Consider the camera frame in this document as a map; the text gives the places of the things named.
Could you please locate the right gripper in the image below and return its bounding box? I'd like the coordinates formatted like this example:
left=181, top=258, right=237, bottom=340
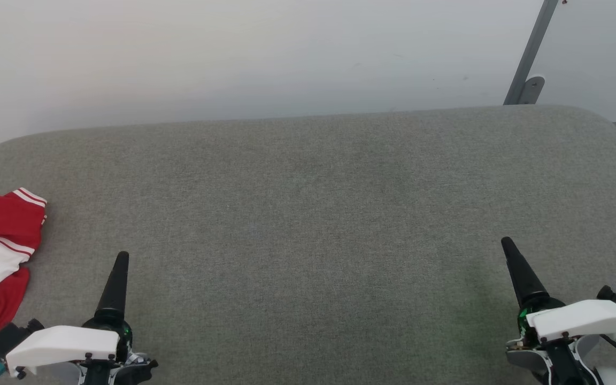
left=500, top=237, right=616, bottom=385

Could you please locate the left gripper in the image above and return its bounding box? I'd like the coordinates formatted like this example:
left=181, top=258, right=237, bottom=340
left=46, top=251, right=159, bottom=385

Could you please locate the grey rounded post bracket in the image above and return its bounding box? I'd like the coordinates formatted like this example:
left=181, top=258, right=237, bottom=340
left=517, top=76, right=545, bottom=105

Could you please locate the grey metal wall post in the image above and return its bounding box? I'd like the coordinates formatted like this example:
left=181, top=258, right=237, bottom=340
left=503, top=0, right=560, bottom=105

